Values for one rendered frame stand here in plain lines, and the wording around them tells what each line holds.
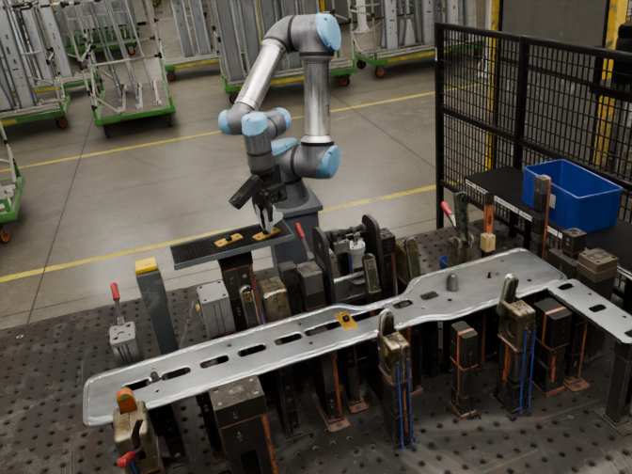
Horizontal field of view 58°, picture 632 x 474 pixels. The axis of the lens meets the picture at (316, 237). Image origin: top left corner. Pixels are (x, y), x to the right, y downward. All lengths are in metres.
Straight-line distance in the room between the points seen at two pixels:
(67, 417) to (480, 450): 1.26
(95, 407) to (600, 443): 1.30
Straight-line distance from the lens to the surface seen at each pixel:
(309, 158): 1.95
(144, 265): 1.74
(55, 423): 2.04
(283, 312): 1.66
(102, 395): 1.57
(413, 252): 1.78
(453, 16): 9.47
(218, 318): 1.62
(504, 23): 4.43
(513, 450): 1.69
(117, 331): 1.67
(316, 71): 1.94
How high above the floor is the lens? 1.95
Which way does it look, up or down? 28 degrees down
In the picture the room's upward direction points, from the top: 7 degrees counter-clockwise
